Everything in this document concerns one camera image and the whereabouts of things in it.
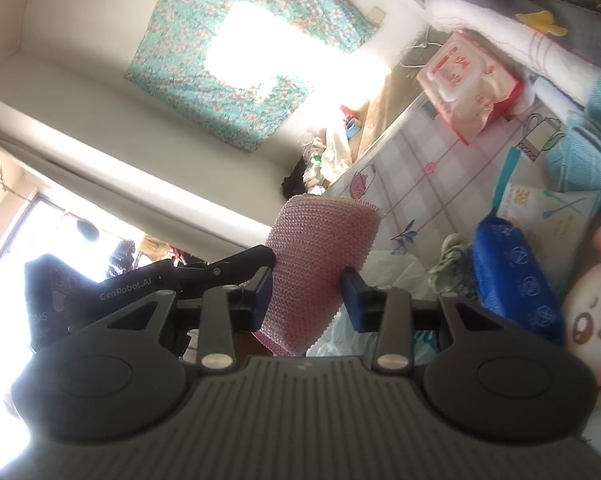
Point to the beige wall box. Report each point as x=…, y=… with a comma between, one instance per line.
x=378, y=16

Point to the teal towel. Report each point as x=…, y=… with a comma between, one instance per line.
x=590, y=160

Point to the green scrunchie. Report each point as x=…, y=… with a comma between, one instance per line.
x=450, y=255

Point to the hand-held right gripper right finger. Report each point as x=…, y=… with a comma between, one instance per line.
x=353, y=302

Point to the pink white plush toy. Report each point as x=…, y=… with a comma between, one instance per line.
x=595, y=320

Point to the white grey stitched blanket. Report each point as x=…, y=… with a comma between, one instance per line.
x=480, y=20

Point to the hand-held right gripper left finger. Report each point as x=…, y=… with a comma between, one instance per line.
x=260, y=297

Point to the blue tissue pack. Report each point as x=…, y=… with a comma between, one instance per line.
x=515, y=280

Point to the black cloth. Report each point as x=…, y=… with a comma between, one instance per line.
x=295, y=180

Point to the plaid printed tablecloth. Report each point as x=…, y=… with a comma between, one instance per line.
x=430, y=160

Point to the floral teal curtain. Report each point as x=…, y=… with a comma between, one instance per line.
x=180, y=35

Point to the white plastic bag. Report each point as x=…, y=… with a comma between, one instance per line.
x=395, y=270

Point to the red white wet wipes pack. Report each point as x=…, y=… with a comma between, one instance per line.
x=470, y=90

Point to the pink scrubbing cloth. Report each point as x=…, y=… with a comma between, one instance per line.
x=320, y=250

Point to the pile of household clutter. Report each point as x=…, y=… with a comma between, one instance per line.
x=330, y=150

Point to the cotton swab bag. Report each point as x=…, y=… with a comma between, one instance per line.
x=555, y=215

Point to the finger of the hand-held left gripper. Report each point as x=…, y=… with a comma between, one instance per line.
x=235, y=262

